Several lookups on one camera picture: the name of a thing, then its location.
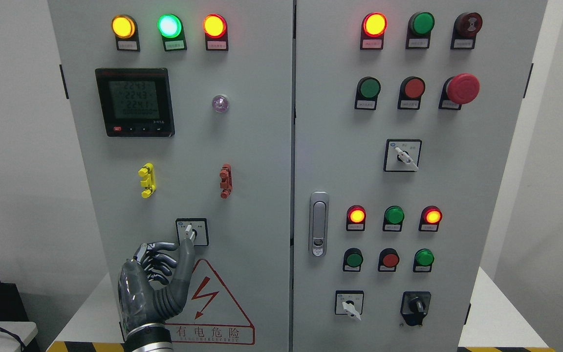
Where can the white box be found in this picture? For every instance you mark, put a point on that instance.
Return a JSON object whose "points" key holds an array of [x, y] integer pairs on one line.
{"points": [[25, 330]]}

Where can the green push button lower left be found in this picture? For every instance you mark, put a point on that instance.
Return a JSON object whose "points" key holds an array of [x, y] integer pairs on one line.
{"points": [[353, 259]]}

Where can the red emergency stop button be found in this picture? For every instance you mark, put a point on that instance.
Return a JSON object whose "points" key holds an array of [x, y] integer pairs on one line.
{"points": [[459, 90]]}

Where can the black rotary knob switch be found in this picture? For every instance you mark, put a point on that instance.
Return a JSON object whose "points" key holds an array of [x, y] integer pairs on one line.
{"points": [[414, 307]]}

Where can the yellow terminal connector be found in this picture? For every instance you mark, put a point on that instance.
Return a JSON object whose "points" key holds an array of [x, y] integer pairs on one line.
{"points": [[146, 173]]}

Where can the red terminal connector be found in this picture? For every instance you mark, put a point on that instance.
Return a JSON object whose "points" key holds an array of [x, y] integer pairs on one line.
{"points": [[226, 181]]}

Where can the red push button lower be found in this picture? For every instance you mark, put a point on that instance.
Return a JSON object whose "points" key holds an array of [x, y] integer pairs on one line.
{"points": [[388, 260]]}

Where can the black digital power meter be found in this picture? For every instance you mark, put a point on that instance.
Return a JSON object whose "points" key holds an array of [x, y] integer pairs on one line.
{"points": [[135, 101]]}

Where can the grey left cabinet door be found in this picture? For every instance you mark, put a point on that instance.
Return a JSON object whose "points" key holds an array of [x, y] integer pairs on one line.
{"points": [[249, 232]]}

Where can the green lamp top right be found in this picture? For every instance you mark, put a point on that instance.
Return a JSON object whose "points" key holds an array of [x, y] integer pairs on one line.
{"points": [[420, 26]]}

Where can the silver black robot forearm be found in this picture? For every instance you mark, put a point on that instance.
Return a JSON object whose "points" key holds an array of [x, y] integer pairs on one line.
{"points": [[153, 337]]}

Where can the red lit lamp lower right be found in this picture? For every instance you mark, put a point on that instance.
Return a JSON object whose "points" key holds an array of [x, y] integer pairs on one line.
{"points": [[430, 219]]}

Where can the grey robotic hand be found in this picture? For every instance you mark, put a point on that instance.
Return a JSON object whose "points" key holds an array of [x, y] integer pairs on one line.
{"points": [[153, 285]]}

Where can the yellow indicator lamp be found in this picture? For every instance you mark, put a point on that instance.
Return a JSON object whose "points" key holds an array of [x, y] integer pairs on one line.
{"points": [[126, 32]]}

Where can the red push button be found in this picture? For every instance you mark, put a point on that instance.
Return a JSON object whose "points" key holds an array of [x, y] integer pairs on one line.
{"points": [[411, 90], [388, 260]]}

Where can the silver door lock handle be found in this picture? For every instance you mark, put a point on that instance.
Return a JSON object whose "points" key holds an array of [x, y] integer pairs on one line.
{"points": [[319, 206]]}

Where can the clear small light bulb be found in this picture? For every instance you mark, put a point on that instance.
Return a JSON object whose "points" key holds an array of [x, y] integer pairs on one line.
{"points": [[220, 103]]}

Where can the green lamp lower middle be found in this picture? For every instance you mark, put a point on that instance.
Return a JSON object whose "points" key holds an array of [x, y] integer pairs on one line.
{"points": [[393, 218]]}

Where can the red push button upper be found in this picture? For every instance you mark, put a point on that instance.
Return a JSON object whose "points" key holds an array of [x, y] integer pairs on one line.
{"points": [[411, 90]]}

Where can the red lit lamp lower left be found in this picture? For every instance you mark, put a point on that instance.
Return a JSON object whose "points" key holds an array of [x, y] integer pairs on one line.
{"points": [[356, 218]]}

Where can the white rotary light switch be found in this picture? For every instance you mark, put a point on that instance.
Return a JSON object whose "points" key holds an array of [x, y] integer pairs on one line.
{"points": [[199, 226]]}

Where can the white rotary switch bottom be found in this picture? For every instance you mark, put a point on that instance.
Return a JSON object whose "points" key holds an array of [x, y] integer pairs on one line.
{"points": [[350, 303]]}

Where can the grey cabinet door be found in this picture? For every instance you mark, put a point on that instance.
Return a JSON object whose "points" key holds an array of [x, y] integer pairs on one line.
{"points": [[249, 232], [340, 150]]}

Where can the white platform base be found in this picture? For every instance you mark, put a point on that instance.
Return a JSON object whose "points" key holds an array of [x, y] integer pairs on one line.
{"points": [[493, 324]]}

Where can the dark red buzzer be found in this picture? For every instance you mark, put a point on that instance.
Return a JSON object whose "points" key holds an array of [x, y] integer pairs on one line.
{"points": [[466, 27]]}

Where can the red lit lamp top right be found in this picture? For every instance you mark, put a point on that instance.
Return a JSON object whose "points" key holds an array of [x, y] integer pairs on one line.
{"points": [[374, 26]]}

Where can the red lit indicator lamp left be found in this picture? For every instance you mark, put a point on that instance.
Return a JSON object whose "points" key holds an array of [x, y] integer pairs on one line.
{"points": [[215, 29]]}

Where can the red electrical warning sticker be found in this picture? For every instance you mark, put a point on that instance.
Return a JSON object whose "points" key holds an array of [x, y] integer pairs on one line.
{"points": [[211, 314]]}

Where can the grey right cabinet door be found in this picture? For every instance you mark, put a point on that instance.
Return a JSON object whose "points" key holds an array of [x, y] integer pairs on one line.
{"points": [[340, 150]]}

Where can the green push button upper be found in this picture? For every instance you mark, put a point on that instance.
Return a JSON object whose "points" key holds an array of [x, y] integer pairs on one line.
{"points": [[367, 92]]}

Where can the green lit indicator lamp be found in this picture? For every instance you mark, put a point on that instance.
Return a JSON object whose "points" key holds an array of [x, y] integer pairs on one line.
{"points": [[172, 32]]}

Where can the white rotary switch upper right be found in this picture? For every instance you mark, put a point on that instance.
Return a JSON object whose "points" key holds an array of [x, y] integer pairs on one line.
{"points": [[402, 155]]}

